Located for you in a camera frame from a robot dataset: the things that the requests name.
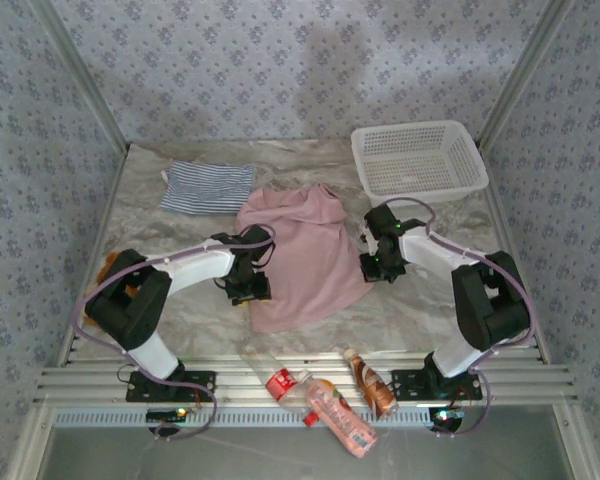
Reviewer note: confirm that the pink tank top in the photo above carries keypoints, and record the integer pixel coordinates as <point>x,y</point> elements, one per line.
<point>305,260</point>

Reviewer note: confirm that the blue white striped tank top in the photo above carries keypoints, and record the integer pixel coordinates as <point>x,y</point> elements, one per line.
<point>205,187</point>

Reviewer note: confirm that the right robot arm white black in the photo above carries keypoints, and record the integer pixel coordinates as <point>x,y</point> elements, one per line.
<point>430,250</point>

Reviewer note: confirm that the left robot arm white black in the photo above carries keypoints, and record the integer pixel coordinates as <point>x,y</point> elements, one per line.
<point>195,265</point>

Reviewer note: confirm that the clear bottle with red label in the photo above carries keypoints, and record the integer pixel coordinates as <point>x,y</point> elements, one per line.
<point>280,384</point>

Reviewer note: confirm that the white plastic mesh basket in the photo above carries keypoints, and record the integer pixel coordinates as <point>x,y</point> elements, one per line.
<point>460,145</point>

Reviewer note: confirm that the small circuit board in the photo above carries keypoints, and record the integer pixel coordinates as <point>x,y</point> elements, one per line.
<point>447,417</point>
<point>167,414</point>

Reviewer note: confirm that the brown plush toy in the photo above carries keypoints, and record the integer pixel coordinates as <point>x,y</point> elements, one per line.
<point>111,260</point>

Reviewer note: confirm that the brown drink bottle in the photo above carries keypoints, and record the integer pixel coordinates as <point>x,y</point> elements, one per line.
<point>375,387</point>

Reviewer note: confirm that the pink drink bottle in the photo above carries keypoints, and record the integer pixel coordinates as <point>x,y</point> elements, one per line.
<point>337,415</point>

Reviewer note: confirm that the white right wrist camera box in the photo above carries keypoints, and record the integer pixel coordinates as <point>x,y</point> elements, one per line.
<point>367,240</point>

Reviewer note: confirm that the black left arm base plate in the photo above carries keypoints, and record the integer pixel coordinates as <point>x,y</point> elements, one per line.
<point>200,382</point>

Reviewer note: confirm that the aluminium table side rail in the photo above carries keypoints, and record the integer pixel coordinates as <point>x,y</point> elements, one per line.
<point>105,225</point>
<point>502,235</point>

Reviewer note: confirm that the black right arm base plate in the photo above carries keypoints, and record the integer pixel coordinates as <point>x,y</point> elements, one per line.
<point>410,382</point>

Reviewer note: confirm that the aluminium mounting rail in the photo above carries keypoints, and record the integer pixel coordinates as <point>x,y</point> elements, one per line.
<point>80,382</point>

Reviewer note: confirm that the aluminium corner post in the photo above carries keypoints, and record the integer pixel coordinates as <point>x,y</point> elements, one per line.
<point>525,75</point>
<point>80,75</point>

